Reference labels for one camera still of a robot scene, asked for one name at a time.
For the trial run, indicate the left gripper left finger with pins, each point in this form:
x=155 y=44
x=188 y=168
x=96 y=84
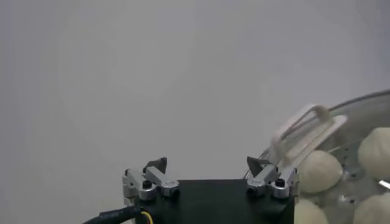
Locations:
x=158 y=179

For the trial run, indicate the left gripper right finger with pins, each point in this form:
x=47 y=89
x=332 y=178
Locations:
x=265 y=178

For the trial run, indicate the white steamed baozi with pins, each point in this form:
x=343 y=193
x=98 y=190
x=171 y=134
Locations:
x=376 y=152
x=318 y=172
x=309 y=213
x=371 y=210

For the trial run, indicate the stainless steel steamer basket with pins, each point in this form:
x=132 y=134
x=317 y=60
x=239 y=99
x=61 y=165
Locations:
x=350 y=175

